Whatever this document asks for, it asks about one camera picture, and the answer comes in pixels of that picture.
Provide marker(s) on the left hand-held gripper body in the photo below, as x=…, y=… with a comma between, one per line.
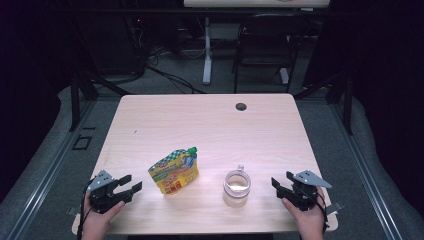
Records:
x=101, y=198

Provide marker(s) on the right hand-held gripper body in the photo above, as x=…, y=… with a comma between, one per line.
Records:
x=305, y=196

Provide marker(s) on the yellow spout pouch green cap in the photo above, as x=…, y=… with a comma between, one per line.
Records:
x=175, y=173

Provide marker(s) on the person's left hand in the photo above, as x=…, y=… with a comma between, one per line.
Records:
x=95, y=225

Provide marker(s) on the person's right hand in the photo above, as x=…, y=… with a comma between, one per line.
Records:
x=310, y=226

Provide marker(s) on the grey tape piece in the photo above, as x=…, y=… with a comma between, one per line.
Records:
x=74, y=211
x=335, y=207

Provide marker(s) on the short white desk foot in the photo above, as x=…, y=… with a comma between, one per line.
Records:
x=284, y=76

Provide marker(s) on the black equipment box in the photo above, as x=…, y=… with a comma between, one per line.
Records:
x=110, y=46

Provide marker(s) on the black folding chair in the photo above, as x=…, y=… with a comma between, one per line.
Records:
x=263, y=43

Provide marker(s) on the white desk leg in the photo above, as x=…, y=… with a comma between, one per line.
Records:
x=207, y=66

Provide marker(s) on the aluminium floor rail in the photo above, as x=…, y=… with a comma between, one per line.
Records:
x=43, y=180
x=366, y=180

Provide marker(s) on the black metal frame stand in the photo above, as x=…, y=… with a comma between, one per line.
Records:
x=75, y=100
x=348, y=106

